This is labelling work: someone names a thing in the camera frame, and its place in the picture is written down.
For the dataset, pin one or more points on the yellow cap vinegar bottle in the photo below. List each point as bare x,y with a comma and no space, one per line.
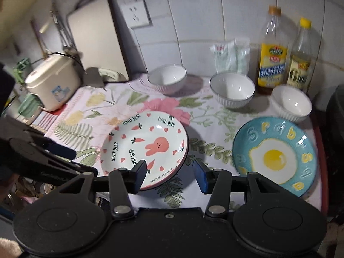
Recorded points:
298,70

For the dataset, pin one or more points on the grey plastic object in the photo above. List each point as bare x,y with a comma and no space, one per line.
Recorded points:
92,76

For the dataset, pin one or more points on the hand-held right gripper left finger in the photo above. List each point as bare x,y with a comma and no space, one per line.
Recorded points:
139,176

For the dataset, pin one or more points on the green plastic cup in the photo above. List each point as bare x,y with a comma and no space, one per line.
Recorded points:
28,106

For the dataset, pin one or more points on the blue fried egg plate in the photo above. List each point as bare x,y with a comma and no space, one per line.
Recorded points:
274,158

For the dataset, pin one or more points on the orange cap oil bottle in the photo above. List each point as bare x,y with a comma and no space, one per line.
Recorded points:
272,64

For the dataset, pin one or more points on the hanging metal utensils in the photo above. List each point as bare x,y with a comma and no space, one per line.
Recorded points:
57,18

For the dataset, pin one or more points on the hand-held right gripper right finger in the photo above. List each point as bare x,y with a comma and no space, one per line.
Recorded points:
201,177

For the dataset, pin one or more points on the red striped cloth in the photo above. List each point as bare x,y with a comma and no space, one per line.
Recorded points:
49,118

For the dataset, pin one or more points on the black cooking pot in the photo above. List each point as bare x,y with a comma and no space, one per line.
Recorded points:
336,139

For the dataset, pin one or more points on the cream rice cooker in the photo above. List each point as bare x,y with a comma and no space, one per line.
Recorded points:
51,86

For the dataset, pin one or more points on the white bunny print plate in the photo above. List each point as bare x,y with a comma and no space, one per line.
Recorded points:
158,147

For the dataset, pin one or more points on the white wall socket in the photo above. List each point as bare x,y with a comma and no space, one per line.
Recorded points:
135,13

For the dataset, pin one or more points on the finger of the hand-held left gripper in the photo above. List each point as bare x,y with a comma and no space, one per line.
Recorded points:
61,151
67,169

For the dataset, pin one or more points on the white seasoning packet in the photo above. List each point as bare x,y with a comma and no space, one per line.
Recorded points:
222,59
242,56

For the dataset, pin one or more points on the floral tablecloth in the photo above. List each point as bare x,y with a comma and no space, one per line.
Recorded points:
207,118

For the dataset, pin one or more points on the white ribbed bowl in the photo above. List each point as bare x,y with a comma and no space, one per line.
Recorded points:
167,78
291,103
232,90

